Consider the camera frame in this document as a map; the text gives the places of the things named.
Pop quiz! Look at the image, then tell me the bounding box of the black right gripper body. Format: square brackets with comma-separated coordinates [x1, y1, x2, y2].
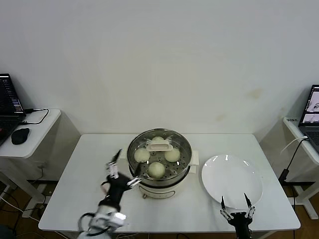
[228, 211, 252, 239]

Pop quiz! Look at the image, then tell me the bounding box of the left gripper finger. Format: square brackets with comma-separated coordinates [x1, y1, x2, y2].
[127, 163, 142, 187]
[107, 148, 123, 179]

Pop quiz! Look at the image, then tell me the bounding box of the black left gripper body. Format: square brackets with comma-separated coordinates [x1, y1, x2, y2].
[101, 173, 133, 207]

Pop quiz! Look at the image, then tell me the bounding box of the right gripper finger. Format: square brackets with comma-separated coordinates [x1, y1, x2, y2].
[219, 196, 234, 220]
[243, 193, 257, 219]

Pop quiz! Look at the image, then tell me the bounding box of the round glass pot lid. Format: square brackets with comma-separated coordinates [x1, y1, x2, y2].
[127, 128, 193, 181]

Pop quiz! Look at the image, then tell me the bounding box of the black computer mouse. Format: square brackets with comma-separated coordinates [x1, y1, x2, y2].
[11, 127, 30, 145]

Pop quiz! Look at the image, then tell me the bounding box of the stainless steel steamer basket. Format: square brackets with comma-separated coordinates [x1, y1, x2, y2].
[126, 128, 193, 187]

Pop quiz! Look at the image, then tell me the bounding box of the white round plate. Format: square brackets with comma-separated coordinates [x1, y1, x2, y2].
[201, 154, 264, 209]

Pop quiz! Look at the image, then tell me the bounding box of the cream electric cooker base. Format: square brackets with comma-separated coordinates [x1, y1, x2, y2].
[120, 145, 200, 200]

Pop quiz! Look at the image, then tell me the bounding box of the black laptop with mouse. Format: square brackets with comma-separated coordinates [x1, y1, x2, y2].
[0, 72, 27, 147]

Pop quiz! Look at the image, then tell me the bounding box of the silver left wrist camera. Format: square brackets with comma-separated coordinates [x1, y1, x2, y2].
[109, 211, 128, 227]

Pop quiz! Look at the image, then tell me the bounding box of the black cable with adapter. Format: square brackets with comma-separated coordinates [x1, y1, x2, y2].
[278, 138, 310, 184]

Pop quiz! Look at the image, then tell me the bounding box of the white cable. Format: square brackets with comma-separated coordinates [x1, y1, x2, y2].
[280, 135, 309, 156]

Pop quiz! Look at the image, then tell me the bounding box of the white power strip with cable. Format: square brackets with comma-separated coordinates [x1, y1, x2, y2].
[0, 195, 47, 222]

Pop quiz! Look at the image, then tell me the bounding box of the black laptop power cable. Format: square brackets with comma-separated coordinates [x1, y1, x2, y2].
[19, 108, 49, 125]

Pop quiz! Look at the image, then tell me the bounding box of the grey laptop showing camera views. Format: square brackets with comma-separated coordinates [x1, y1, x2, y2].
[298, 84, 319, 153]

